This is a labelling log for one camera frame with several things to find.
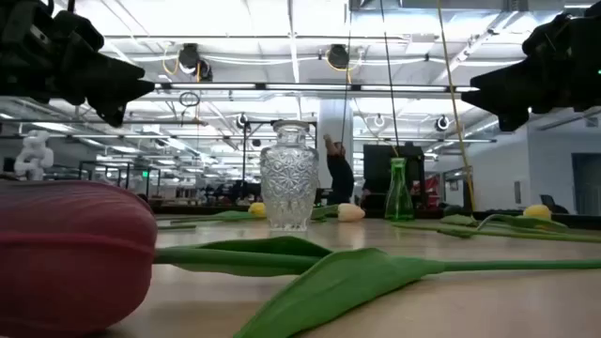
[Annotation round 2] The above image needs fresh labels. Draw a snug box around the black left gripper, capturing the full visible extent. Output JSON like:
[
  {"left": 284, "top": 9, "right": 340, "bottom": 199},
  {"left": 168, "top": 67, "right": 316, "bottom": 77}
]
[{"left": 0, "top": 0, "right": 156, "bottom": 128}]

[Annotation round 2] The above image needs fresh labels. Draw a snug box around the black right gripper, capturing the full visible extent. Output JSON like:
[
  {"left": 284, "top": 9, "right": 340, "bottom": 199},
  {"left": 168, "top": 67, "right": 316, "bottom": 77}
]
[{"left": 461, "top": 2, "right": 601, "bottom": 132}]

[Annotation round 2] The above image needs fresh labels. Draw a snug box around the yellow tulip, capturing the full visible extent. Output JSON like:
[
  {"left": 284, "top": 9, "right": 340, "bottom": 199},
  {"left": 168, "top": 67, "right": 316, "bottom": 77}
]
[
  {"left": 154, "top": 201, "right": 268, "bottom": 225},
  {"left": 392, "top": 204, "right": 572, "bottom": 238}
]

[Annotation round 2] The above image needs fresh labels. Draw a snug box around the green glass vase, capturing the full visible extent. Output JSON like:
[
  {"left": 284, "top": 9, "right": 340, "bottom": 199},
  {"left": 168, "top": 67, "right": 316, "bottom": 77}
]
[{"left": 383, "top": 157, "right": 416, "bottom": 222}]

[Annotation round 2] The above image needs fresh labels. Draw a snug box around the clear cut-glass vase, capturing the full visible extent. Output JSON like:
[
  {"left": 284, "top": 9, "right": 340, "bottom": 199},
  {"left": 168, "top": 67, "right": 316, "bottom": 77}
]
[{"left": 259, "top": 119, "right": 320, "bottom": 232}]

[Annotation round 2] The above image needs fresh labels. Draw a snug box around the white robot figure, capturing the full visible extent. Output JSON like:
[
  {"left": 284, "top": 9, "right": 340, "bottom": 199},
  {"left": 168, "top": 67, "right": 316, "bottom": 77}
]
[{"left": 12, "top": 130, "right": 55, "bottom": 182}]

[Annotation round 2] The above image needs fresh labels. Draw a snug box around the dark office chair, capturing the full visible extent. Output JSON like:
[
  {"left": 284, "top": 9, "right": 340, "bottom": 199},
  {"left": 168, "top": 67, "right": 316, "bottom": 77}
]
[{"left": 539, "top": 193, "right": 569, "bottom": 215}]

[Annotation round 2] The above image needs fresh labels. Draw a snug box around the black computer case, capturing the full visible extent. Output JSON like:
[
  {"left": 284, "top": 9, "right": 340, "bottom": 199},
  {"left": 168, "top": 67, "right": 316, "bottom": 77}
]
[{"left": 362, "top": 143, "right": 427, "bottom": 215}]

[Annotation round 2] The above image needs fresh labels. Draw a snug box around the person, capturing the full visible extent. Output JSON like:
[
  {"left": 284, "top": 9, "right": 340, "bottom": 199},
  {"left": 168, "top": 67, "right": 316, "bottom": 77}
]
[{"left": 322, "top": 133, "right": 356, "bottom": 207}]

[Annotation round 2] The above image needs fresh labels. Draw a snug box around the long ceiling light bar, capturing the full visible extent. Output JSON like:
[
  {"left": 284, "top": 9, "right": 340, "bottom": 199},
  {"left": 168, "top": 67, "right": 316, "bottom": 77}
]
[{"left": 152, "top": 82, "right": 480, "bottom": 93}]

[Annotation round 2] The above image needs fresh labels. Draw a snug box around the yellow power cable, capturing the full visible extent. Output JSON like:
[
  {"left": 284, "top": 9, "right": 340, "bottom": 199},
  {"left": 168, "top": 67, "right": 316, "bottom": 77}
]
[{"left": 437, "top": 0, "right": 475, "bottom": 211}]

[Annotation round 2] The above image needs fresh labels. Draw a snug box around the black background rig frame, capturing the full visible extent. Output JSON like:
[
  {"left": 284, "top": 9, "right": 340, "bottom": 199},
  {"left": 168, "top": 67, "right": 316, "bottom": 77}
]
[{"left": 78, "top": 161, "right": 162, "bottom": 201}]

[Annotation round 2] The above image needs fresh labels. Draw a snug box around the black power cable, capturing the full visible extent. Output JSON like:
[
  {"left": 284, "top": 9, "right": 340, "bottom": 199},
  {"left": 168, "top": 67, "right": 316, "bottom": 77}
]
[{"left": 378, "top": 0, "right": 400, "bottom": 147}]

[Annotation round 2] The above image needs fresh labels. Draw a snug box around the black aluminium table frame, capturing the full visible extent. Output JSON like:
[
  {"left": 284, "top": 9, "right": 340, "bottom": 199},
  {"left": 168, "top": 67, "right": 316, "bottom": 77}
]
[{"left": 149, "top": 204, "right": 601, "bottom": 231}]

